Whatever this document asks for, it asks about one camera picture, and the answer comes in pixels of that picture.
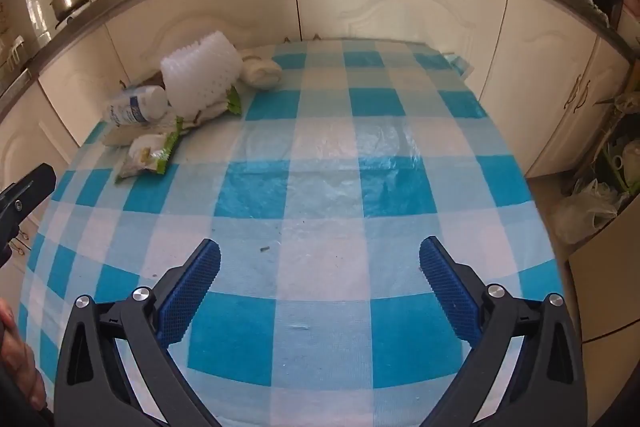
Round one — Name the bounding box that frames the beige panel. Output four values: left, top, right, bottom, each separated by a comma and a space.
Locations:
567, 187, 640, 343

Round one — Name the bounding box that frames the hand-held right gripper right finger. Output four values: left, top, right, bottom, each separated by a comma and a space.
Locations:
419, 236, 587, 427

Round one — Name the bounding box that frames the blue white checked tablecloth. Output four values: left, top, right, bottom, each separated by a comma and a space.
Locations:
20, 38, 558, 427

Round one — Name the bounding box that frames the person's left hand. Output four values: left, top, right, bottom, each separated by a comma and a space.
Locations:
0, 299, 47, 410

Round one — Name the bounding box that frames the white plastic bag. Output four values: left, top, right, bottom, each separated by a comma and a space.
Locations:
550, 179, 621, 245

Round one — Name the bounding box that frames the white green-edged snack wrapper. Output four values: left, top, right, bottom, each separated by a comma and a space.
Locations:
175, 87, 244, 135
114, 131, 182, 184

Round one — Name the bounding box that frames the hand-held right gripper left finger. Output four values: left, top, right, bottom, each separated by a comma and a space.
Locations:
54, 238, 223, 427

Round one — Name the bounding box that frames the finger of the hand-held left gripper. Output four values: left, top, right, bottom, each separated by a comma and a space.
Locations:
0, 163, 57, 235

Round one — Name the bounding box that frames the white induction cooker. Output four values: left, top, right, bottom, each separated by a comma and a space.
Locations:
52, 4, 91, 30

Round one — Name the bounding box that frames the clear plastic bag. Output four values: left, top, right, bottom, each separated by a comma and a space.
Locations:
242, 114, 431, 233

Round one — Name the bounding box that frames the white foam fruit net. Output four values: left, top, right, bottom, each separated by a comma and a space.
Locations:
160, 32, 243, 114

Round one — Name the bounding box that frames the beige bread roll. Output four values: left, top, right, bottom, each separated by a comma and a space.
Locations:
239, 55, 284, 90

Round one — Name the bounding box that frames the white plastic bottle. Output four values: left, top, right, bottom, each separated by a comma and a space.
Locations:
104, 85, 168, 128

